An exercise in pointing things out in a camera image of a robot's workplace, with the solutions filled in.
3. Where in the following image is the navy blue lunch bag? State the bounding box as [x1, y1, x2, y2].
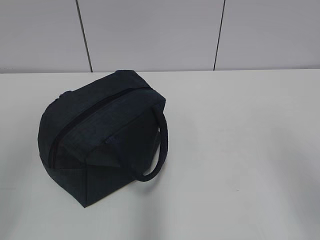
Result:
[37, 70, 169, 207]

